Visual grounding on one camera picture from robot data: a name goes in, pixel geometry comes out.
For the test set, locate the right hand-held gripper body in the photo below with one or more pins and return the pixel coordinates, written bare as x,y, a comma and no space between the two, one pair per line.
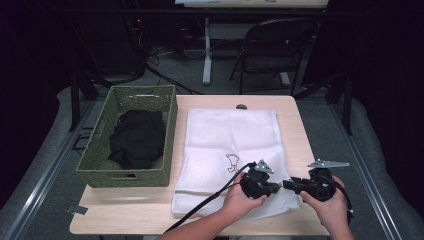
320,188

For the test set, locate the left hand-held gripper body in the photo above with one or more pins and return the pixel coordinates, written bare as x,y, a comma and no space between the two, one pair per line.
255,185

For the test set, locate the white mesh laundry bag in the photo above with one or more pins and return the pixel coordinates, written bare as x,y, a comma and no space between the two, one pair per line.
216,140

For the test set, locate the black garment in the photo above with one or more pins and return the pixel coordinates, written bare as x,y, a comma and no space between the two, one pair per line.
138,140

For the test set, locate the green woven basket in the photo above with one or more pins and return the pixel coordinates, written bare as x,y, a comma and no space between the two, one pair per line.
100,166

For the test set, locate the person's left hand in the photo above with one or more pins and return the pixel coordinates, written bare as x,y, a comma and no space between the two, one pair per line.
238,203

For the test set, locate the person's right hand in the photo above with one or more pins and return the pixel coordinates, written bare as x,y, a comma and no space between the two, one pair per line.
331,213

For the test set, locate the dark round table grommet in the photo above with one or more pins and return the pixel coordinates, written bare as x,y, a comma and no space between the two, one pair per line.
241,106

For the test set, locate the black metal stand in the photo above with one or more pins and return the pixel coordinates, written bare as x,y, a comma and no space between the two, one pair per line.
348,106
74,100

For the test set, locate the white background desk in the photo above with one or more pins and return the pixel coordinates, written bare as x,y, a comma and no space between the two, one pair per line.
207,50

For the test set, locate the black folding chair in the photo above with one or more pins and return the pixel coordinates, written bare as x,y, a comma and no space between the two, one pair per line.
276,36

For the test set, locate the grey tape piece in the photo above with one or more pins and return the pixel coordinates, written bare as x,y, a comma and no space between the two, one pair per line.
76,209

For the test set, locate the black equipment cabinet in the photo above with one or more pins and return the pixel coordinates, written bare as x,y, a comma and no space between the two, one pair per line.
110,36

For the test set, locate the metal floor rail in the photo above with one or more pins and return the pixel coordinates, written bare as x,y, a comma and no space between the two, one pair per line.
363,166
50,170

